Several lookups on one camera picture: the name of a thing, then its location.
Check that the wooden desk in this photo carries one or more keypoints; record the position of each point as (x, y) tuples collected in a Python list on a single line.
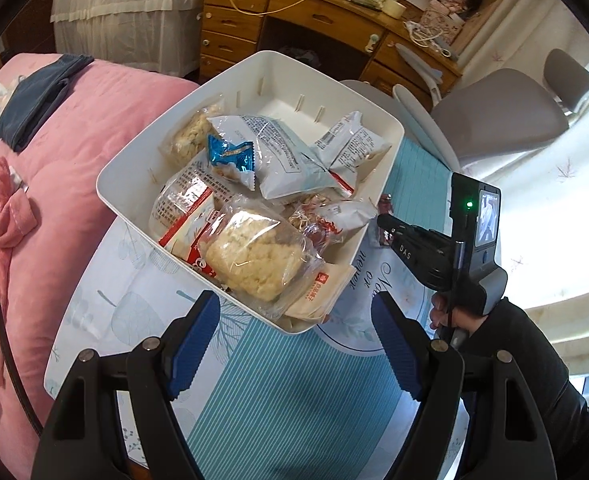
[(324, 15)]

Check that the pink quilt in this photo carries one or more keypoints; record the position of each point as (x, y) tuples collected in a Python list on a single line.
[(74, 185)]

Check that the small blue snack packet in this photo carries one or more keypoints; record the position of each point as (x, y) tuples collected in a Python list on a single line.
[(232, 157)]

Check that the red packet of dark dates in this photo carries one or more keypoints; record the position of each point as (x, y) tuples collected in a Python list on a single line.
[(385, 205)]

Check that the large pale translucent snack packet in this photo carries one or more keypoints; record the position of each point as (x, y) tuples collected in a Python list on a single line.
[(284, 160)]

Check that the pale yellow mug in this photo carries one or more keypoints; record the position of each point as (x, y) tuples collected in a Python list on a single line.
[(393, 7)]

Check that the dark blue jeans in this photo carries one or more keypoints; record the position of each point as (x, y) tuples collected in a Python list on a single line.
[(39, 95)]

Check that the white lace furniture cover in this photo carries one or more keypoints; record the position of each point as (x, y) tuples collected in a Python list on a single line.
[(124, 15)]

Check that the white plastic storage box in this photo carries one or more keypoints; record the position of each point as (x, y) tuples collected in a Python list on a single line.
[(274, 85)]

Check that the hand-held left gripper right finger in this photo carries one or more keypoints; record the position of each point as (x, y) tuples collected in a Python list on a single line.
[(397, 350)]

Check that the red white cookie packet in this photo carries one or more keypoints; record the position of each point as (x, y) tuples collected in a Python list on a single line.
[(187, 240)]

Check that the clear packet of pale chunks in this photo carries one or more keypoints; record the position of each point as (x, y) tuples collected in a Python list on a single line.
[(189, 135)]

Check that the white patterned box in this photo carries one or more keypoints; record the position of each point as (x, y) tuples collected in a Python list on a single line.
[(439, 25)]

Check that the clear packet of walnut dates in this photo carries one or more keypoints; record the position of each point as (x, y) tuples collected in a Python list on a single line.
[(334, 220)]

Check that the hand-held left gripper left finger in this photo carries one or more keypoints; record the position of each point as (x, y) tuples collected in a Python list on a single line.
[(194, 350)]

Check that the doll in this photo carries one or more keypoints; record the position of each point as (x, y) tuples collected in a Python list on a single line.
[(457, 0)]

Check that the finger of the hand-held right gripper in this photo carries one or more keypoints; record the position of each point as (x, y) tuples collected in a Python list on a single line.
[(394, 230)]

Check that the pink towel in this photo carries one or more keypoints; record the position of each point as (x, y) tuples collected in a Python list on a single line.
[(4, 205)]

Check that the clear packet of pale puffs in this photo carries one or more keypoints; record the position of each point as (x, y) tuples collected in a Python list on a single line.
[(254, 255)]

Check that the white leaf printed curtain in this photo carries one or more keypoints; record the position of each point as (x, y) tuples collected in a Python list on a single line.
[(549, 200)]

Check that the person's right hand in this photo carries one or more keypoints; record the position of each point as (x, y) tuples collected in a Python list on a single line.
[(442, 310)]

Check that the beige cracker packet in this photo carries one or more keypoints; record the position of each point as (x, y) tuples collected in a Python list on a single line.
[(324, 290)]

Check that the grey office chair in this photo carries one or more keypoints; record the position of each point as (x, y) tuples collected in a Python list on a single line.
[(499, 120)]

